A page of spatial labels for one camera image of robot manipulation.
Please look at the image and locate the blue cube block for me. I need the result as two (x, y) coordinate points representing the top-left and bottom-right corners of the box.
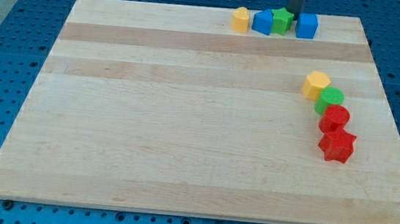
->
(295, 13), (318, 39)

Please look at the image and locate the grey pusher rod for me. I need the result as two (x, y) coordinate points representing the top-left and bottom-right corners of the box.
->
(286, 0), (305, 20)

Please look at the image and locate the blue pentagon block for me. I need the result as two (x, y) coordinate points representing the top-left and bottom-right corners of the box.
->
(251, 9), (273, 35)

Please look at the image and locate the red cylinder block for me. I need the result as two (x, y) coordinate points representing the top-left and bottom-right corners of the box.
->
(319, 105), (351, 133)

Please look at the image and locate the green star block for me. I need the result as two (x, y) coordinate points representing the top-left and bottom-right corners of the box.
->
(271, 7), (295, 35)

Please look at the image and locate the wooden board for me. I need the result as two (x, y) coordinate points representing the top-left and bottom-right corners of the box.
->
(0, 0), (400, 224)

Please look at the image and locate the yellow heart block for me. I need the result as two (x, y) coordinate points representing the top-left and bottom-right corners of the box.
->
(231, 7), (251, 33)

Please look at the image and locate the green cylinder block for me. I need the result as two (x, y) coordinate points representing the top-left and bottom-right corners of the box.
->
(314, 87), (344, 116)

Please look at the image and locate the yellow hexagon block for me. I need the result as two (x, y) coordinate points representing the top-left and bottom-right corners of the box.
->
(301, 71), (331, 101)

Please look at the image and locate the red star block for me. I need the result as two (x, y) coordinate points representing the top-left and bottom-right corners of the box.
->
(318, 127), (357, 163)

